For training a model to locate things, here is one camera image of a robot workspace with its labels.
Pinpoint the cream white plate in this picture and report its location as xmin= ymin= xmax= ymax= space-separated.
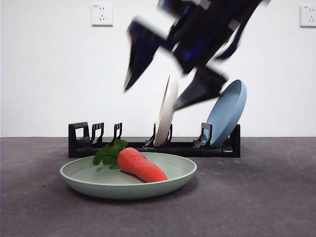
xmin=153 ymin=74 xmax=179 ymax=147

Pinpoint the white wall socket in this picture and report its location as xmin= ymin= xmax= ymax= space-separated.
xmin=300 ymin=5 xmax=316 ymax=28
xmin=91 ymin=3 xmax=114 ymax=27

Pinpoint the pale green plate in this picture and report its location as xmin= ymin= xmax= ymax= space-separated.
xmin=59 ymin=152 xmax=198 ymax=200

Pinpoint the light blue plate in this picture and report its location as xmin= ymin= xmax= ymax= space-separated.
xmin=206 ymin=79 xmax=247 ymax=148

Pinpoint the orange carrot with green leaves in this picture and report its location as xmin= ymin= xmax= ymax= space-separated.
xmin=92 ymin=139 xmax=169 ymax=183

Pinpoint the black braided cable sleeve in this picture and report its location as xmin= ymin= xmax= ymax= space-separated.
xmin=214 ymin=14 xmax=250 ymax=60

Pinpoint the black plate rack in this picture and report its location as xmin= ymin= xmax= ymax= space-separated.
xmin=68 ymin=122 xmax=241 ymax=158

